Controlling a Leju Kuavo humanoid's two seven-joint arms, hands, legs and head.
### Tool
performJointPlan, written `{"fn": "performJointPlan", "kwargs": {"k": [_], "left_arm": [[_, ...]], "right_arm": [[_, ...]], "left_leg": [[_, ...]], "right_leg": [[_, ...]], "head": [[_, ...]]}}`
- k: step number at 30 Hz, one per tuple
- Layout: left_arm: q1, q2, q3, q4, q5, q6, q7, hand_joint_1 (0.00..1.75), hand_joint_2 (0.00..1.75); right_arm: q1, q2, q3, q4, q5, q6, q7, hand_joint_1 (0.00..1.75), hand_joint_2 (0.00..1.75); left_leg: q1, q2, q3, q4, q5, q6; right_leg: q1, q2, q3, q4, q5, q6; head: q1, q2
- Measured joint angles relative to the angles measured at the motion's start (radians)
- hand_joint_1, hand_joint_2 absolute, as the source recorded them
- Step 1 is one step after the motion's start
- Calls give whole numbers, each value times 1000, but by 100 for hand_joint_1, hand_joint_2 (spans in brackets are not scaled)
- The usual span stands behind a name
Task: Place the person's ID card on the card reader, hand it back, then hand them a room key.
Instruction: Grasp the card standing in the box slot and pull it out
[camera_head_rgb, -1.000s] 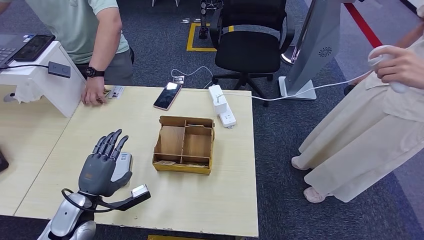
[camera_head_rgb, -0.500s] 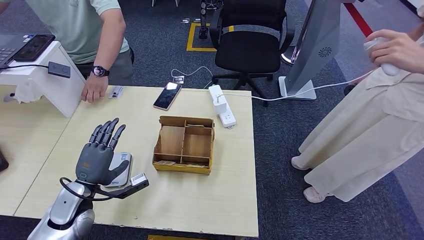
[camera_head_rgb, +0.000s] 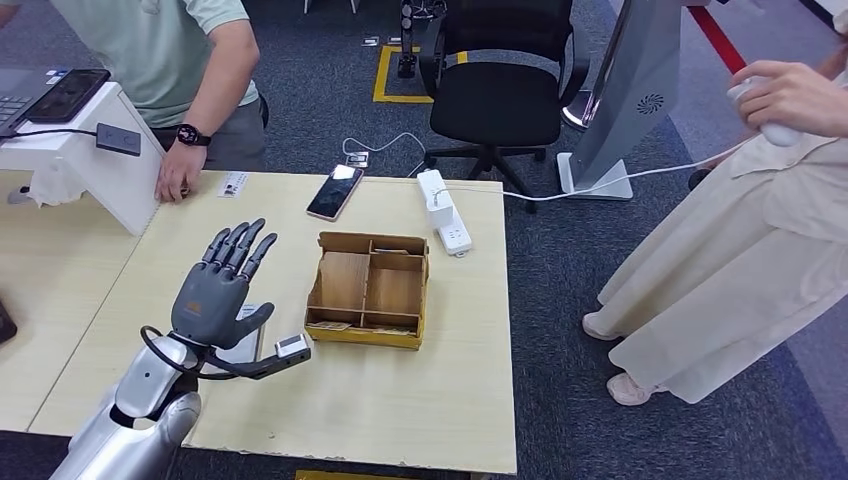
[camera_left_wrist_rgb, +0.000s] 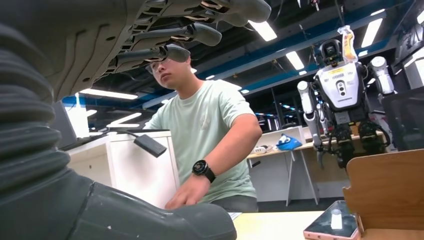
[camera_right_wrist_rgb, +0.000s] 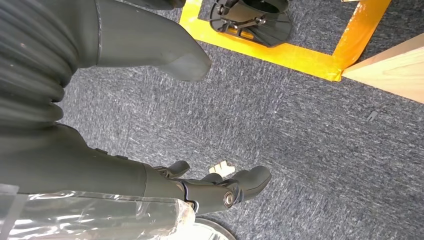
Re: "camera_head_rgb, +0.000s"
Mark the person's hand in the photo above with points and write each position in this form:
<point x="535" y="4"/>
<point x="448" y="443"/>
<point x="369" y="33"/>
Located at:
<point x="788" y="96"/>

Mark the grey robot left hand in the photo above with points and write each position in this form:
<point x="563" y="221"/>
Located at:
<point x="212" y="305"/>

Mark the person's left hand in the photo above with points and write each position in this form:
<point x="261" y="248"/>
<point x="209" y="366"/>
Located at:
<point x="175" y="172"/>

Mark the white handheld controller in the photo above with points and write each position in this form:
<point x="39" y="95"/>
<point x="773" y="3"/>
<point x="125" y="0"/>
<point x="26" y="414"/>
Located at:
<point x="780" y="137"/>

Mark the white ID card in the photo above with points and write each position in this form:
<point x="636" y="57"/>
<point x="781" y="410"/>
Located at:
<point x="233" y="185"/>

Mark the patterned room key card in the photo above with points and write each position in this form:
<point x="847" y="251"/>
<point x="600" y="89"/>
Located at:
<point x="391" y="252"/>
<point x="329" y="326"/>

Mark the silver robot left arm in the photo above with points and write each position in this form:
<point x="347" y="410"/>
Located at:
<point x="139" y="411"/>

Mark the person's left forearm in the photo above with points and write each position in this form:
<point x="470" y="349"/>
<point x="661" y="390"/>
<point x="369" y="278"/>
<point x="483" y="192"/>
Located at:
<point x="225" y="86"/>

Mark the grey card reader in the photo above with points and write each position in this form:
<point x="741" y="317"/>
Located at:
<point x="253" y="338"/>

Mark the person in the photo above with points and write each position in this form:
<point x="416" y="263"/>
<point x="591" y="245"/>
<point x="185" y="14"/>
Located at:
<point x="729" y="265"/>
<point x="146" y="60"/>

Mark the black wristwatch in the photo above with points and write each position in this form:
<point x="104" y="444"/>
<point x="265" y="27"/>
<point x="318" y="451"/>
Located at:
<point x="192" y="136"/>

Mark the black USB hub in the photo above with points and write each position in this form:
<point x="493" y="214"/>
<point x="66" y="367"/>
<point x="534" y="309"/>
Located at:
<point x="118" y="138"/>

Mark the red floor tape line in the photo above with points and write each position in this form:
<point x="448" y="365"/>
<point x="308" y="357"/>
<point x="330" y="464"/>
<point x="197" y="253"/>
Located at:
<point x="725" y="46"/>

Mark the white desk stand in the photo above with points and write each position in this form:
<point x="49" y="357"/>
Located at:
<point x="66" y="149"/>

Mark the crumpled white tissue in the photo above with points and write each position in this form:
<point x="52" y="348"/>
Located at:
<point x="53" y="189"/>

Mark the black phone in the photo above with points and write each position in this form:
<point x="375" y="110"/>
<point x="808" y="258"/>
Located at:
<point x="66" y="96"/>

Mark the wooden compartment box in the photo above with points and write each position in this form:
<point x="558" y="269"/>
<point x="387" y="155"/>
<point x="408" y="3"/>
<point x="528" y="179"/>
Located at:
<point x="344" y="281"/>

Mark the small grey object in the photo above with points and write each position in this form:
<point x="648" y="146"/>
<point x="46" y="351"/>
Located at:
<point x="18" y="196"/>

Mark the grey standing kiosk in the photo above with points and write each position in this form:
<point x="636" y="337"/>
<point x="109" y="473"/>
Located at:
<point x="629" y="99"/>

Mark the smartphone with pink edge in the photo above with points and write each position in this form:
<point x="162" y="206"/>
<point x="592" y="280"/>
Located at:
<point x="334" y="192"/>

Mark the dark laptop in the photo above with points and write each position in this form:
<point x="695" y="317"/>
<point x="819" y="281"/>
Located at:
<point x="13" y="93"/>

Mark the small silver floor item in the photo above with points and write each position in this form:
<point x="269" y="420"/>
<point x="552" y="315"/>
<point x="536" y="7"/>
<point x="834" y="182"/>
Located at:
<point x="358" y="159"/>
<point x="394" y="40"/>
<point x="370" y="40"/>

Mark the black flat object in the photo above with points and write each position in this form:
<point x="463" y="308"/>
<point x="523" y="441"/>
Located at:
<point x="5" y="324"/>

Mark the yellow floor tape square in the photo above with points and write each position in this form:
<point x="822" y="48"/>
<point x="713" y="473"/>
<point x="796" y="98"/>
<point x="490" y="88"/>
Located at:
<point x="384" y="98"/>
<point x="344" y="476"/>

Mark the white plug adapter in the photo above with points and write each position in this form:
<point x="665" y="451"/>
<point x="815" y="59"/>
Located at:
<point x="439" y="208"/>

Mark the white power strip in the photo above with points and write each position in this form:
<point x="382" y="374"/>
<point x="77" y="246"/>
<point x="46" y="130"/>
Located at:
<point x="457" y="240"/>

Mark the black robot mechanism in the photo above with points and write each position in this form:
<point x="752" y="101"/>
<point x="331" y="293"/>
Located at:
<point x="407" y="40"/>

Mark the black office chair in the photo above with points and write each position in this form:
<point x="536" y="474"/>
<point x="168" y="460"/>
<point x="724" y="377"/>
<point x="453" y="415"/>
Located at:
<point x="497" y="99"/>

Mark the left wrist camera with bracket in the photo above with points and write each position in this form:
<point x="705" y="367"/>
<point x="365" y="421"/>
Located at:
<point x="291" y="346"/>

